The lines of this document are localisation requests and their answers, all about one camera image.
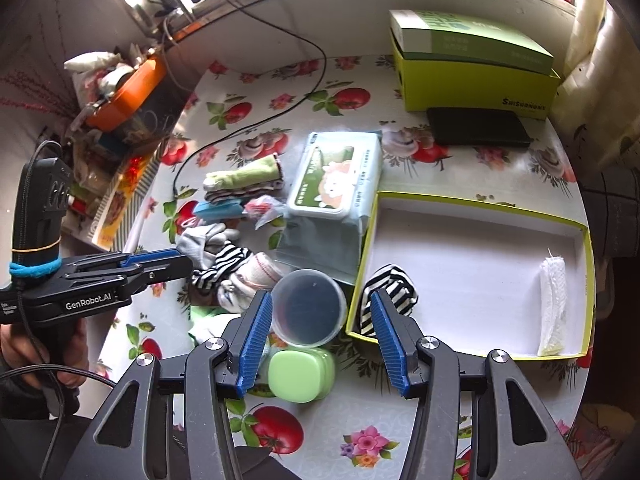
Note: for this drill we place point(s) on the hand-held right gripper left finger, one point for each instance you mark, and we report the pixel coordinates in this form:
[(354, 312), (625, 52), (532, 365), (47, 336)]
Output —
[(254, 340)]

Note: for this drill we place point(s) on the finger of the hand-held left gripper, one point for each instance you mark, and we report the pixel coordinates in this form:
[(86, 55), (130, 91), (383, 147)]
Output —
[(165, 274), (150, 257)]

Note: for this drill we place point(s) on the blue face mask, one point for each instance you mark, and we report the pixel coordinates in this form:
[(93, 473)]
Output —
[(217, 210)]

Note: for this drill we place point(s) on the green fuzzy sock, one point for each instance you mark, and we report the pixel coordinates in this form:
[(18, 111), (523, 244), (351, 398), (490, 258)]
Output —
[(240, 175)]

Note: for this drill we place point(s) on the green and white carton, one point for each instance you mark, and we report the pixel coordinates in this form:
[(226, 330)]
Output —
[(475, 42)]

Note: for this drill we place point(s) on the white folded gauze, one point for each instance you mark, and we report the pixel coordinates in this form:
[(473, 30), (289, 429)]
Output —
[(554, 305)]

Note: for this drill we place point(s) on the yellow-green box lid tray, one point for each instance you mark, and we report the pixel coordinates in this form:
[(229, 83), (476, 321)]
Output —
[(475, 270)]

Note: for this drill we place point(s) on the light green cloth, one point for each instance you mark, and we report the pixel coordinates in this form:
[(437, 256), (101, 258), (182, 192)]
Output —
[(207, 327)]

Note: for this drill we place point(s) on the pale blue wet wipes pack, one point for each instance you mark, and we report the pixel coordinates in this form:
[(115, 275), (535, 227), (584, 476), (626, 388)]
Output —
[(330, 180)]

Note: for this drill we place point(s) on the black phone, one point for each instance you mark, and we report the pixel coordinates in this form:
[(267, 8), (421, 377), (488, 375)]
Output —
[(477, 127)]

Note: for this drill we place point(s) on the white plastic bag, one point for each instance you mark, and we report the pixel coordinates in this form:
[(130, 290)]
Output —
[(90, 61)]

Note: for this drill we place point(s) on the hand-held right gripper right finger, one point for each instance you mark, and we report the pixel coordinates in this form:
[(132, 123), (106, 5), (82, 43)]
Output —
[(387, 340)]

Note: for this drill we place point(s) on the black and white striped sock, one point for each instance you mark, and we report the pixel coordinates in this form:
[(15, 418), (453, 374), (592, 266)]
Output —
[(395, 280), (225, 260)]

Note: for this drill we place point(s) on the person's left hand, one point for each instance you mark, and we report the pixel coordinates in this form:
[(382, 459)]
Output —
[(70, 355)]

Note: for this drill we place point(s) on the clear plastic packet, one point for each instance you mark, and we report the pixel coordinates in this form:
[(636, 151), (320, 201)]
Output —
[(262, 210)]

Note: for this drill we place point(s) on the clear round plastic container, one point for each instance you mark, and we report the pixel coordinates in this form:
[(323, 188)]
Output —
[(307, 310)]

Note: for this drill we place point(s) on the pale dotted curtain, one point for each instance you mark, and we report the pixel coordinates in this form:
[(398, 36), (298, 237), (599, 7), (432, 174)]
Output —
[(595, 60)]

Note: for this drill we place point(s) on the floral fruit print tablecloth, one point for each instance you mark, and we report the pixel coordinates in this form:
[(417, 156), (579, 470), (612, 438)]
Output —
[(280, 82)]

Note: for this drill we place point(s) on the person's left forearm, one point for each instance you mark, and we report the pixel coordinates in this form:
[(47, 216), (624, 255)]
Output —
[(20, 440)]

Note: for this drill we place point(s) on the light green soap case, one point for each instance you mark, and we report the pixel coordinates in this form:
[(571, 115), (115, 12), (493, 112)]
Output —
[(297, 375)]

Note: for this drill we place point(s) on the yellow-green shoe box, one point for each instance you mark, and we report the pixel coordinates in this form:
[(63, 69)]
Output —
[(475, 92)]

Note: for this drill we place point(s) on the orange plastic basket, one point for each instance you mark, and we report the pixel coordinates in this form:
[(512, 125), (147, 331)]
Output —
[(135, 90)]

